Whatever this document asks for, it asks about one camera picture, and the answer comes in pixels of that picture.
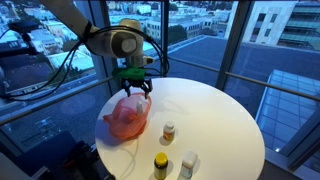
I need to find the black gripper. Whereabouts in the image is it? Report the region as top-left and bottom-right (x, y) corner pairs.
(119, 77), (154, 101)

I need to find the orange plastic bag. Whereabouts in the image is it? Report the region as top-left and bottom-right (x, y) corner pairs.
(102, 92), (153, 141)

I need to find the white cap orange label bottle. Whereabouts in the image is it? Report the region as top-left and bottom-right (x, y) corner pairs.
(162, 120), (176, 142)

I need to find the yellow cap dark bottle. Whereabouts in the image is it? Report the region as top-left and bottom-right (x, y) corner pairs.
(153, 151), (170, 180)

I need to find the grey metal handrail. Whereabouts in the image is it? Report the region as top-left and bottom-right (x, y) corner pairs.
(166, 55), (320, 103)
(0, 57), (162, 127)

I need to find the white square container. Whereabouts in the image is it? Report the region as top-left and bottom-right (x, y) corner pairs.
(180, 150), (199, 180)

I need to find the black equipment with orange part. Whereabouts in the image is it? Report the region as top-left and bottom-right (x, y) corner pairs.
(49, 140), (116, 180)

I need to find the black cable bundle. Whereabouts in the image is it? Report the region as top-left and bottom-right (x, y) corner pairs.
(0, 20), (170, 102)

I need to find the dark window post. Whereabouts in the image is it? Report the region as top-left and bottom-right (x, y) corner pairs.
(214, 0), (255, 92)

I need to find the black camera on stand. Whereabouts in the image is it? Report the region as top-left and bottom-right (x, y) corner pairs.
(0, 20), (40, 58)

